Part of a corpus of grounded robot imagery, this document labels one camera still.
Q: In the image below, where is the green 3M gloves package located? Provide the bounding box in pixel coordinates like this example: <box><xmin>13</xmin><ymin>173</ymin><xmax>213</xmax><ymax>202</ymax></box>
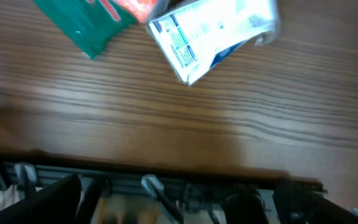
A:
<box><xmin>34</xmin><ymin>0</ymin><xmax>136</xmax><ymax>59</ymax></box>

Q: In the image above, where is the white tissue pack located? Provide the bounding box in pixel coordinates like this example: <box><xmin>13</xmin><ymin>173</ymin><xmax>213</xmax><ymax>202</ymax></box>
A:
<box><xmin>146</xmin><ymin>0</ymin><xmax>280</xmax><ymax>86</ymax></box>

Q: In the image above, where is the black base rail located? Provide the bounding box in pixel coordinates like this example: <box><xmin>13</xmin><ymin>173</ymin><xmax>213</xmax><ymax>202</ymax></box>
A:
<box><xmin>0</xmin><ymin>155</ymin><xmax>326</xmax><ymax>224</ymax></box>

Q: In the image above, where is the red snack packet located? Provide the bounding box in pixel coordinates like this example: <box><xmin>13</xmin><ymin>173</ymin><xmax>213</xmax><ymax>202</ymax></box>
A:
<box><xmin>114</xmin><ymin>0</ymin><xmax>158</xmax><ymax>22</ymax></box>

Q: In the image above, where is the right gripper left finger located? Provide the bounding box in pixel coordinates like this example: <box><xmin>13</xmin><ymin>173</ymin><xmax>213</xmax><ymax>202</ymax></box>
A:
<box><xmin>0</xmin><ymin>175</ymin><xmax>81</xmax><ymax>224</ymax></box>

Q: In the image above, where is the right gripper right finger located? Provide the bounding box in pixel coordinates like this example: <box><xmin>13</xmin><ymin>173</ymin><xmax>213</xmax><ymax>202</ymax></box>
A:
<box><xmin>273</xmin><ymin>179</ymin><xmax>358</xmax><ymax>224</ymax></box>

